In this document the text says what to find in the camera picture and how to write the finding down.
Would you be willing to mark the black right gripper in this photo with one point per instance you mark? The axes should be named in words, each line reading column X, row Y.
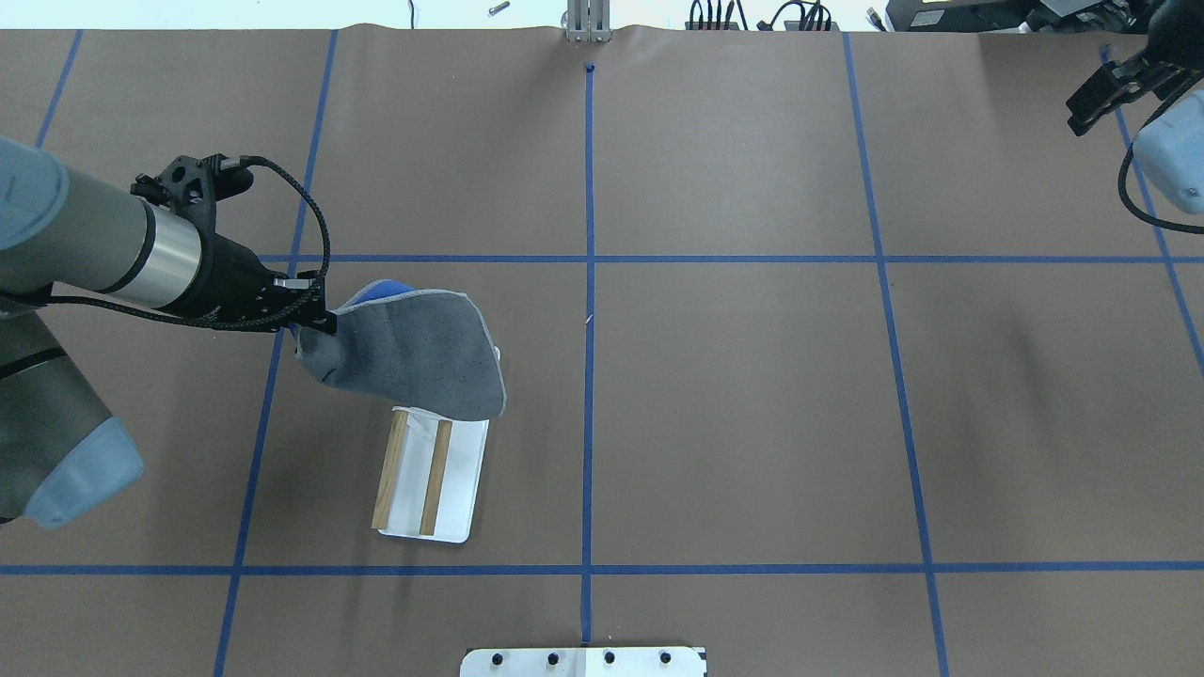
column 1176, row 36

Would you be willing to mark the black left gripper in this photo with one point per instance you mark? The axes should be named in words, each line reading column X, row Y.
column 231, row 276

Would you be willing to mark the grey blue towel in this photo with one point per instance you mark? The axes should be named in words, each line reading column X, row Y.
column 421, row 348

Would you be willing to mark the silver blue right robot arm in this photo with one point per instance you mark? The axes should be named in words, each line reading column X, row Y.
column 1168, row 147

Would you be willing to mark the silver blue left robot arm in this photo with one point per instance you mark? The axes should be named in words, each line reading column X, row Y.
column 150, row 251

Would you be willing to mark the white wooden towel rack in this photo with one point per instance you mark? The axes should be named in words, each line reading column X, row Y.
column 428, row 485

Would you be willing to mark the black monitor stand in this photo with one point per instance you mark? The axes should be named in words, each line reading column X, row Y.
column 1060, row 17

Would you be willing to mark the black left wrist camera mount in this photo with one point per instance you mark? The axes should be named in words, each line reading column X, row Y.
column 192, row 187

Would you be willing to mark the black cable hub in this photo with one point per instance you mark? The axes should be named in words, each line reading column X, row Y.
column 814, row 17
column 716, row 16

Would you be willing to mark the aluminium frame post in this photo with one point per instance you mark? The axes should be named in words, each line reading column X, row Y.
column 587, row 21

